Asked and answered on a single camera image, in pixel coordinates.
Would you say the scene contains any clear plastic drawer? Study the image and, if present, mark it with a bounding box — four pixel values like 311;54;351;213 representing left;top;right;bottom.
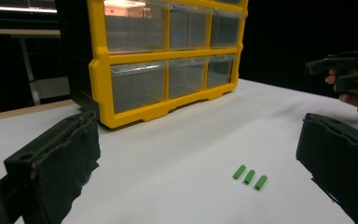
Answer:
210;8;246;49

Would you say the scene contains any white side table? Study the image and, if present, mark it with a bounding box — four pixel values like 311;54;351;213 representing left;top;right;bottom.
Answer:
0;28;71;106

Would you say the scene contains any bright light strip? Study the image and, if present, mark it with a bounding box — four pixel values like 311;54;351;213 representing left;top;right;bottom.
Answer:
0;5;58;14

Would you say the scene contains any wooden board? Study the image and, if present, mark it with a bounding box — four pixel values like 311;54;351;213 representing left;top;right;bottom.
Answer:
0;98;79;124

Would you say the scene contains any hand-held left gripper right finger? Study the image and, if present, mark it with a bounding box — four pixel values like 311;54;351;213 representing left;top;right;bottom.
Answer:
296;112;358;224

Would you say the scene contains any yellow and black drawer cabinet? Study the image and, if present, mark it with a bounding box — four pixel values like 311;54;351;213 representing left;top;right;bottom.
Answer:
55;0;250;130

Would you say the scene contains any grid of clear drawers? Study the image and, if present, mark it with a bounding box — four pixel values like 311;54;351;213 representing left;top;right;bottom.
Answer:
103;0;246;115

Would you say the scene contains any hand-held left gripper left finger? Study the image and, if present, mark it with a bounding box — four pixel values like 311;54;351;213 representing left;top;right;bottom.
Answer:
4;111;102;224

